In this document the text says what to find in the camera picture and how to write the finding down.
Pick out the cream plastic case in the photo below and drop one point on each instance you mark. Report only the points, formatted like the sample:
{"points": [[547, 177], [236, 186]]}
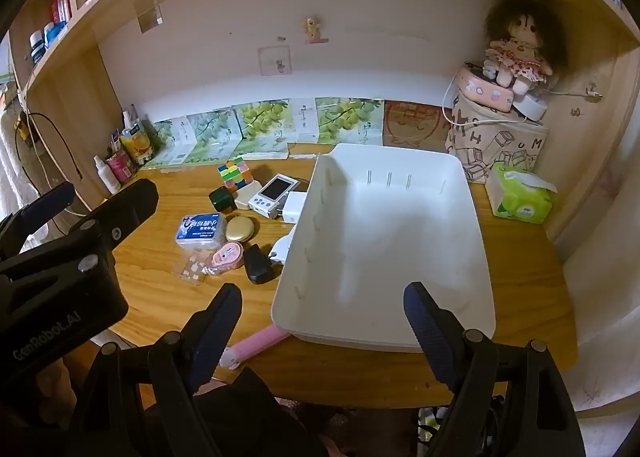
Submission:
{"points": [[246, 197]]}

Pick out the green tissue pack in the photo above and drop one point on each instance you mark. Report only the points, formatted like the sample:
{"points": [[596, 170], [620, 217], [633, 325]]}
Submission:
{"points": [[520, 202]]}

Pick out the white charger adapter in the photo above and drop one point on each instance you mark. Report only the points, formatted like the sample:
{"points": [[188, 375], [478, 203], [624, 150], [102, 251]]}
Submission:
{"points": [[295, 207]]}

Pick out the white spray bottle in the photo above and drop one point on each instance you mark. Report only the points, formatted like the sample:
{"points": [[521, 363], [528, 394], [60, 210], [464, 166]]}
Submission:
{"points": [[107, 177]]}

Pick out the colourful puzzle cube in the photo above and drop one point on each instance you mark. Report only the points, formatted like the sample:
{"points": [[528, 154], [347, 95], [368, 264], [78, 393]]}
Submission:
{"points": [[235, 174]]}

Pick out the brown cardboard with drawing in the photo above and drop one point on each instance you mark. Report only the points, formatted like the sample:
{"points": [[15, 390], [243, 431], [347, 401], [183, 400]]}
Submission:
{"points": [[415, 127]]}

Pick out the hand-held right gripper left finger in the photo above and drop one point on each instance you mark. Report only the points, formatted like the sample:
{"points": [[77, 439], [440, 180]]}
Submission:
{"points": [[220, 332]]}

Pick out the dark green box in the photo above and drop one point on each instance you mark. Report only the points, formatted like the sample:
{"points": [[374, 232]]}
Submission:
{"points": [[222, 199]]}

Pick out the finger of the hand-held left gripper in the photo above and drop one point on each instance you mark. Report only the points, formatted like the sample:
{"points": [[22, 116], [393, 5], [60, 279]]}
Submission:
{"points": [[47, 202], [127, 207]]}

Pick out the brown-haired doll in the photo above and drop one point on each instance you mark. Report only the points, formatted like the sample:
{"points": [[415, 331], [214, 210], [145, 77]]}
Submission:
{"points": [[517, 52]]}

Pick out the red can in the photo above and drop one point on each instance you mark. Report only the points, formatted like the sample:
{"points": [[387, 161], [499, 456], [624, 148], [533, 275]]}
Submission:
{"points": [[122, 167]]}

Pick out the white handheld device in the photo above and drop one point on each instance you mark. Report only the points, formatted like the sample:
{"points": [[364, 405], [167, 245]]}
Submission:
{"points": [[270, 194]]}

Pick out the gold round compact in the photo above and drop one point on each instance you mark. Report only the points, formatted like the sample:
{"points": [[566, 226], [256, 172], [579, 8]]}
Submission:
{"points": [[240, 228]]}

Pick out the person's dark clothing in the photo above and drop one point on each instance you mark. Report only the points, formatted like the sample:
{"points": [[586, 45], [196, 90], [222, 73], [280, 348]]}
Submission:
{"points": [[250, 417]]}

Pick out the cartoon figure wall sticker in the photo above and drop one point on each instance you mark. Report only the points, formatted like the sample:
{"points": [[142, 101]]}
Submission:
{"points": [[314, 29]]}

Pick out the pink comb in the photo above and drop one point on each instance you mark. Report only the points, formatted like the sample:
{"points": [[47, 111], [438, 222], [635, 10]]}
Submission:
{"points": [[260, 339]]}

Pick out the white printed curtain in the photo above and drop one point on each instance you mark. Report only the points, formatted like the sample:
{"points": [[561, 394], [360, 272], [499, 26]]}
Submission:
{"points": [[605, 312]]}

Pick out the small white gadget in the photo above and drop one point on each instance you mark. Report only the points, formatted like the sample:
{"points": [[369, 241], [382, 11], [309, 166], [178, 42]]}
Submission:
{"points": [[282, 249]]}

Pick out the blue floss pick box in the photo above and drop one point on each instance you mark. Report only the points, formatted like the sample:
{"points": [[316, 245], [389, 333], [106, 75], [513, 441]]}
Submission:
{"points": [[200, 229]]}

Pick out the wooden shelf unit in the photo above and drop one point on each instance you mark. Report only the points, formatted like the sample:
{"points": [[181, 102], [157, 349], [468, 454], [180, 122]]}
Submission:
{"points": [[70, 87]]}

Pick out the white charger block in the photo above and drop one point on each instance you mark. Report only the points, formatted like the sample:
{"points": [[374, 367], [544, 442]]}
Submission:
{"points": [[532, 107]]}

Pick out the clear tape piece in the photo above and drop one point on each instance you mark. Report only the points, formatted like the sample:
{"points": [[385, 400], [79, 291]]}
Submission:
{"points": [[149, 18]]}

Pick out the square wall sticker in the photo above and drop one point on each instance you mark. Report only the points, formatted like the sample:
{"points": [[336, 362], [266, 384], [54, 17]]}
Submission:
{"points": [[275, 61]]}

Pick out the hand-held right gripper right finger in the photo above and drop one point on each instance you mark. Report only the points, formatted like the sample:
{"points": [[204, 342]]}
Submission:
{"points": [[430, 332]]}

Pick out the pink tape dispenser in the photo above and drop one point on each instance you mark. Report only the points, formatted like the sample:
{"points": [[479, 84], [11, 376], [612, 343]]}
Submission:
{"points": [[225, 257]]}

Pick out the pink tin box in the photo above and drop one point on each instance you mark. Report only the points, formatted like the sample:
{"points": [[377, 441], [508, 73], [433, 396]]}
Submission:
{"points": [[480, 89]]}

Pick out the white cloth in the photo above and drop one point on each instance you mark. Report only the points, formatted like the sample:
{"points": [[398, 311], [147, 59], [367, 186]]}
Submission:
{"points": [[17, 172]]}

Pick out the clear spray bottle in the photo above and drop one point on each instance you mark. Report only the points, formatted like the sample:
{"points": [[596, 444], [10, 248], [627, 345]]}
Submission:
{"points": [[131, 119]]}

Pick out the printed fabric storage box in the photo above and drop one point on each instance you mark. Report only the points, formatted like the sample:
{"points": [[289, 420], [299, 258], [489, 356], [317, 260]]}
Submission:
{"points": [[500, 142]]}

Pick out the white plastic bin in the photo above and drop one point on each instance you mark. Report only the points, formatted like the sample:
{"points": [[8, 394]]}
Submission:
{"points": [[400, 237]]}

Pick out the clear plastic packet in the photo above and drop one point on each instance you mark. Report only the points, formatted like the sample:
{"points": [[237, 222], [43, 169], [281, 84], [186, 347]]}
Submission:
{"points": [[192, 269]]}

